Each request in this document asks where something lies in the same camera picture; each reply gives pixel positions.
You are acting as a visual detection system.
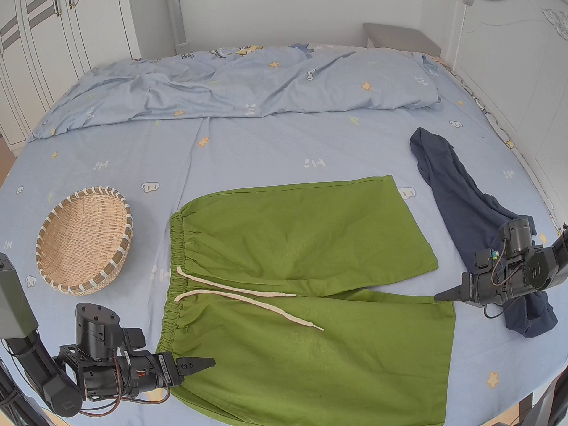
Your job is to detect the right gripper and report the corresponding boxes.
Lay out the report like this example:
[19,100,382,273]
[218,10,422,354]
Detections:
[461,270,506,306]

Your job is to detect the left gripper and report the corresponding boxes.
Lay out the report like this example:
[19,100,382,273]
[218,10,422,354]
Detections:
[119,350,183,390]

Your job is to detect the green shorts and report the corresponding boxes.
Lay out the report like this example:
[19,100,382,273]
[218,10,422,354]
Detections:
[161,174,457,426]

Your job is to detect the dark blue garment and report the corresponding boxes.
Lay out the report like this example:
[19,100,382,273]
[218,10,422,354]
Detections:
[409,126,559,339]

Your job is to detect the round woven basket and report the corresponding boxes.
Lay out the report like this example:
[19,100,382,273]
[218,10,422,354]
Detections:
[35,186,134,296]

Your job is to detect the grey bedside table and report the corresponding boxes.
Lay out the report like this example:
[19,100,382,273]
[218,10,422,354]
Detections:
[362,22,444,57]

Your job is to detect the pale blue quilt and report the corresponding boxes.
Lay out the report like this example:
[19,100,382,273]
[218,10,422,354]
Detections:
[28,43,442,142]

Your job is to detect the white wardrobe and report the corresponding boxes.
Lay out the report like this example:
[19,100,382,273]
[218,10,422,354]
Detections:
[0,0,143,152]

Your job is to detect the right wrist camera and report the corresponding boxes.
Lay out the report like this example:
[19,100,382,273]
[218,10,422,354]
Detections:
[475,248,498,272]

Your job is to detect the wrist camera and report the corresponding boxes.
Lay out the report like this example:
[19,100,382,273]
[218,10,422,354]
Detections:
[475,248,498,272]
[123,327,147,351]

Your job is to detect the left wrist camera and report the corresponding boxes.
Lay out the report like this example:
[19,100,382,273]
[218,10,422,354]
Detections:
[123,327,147,351]

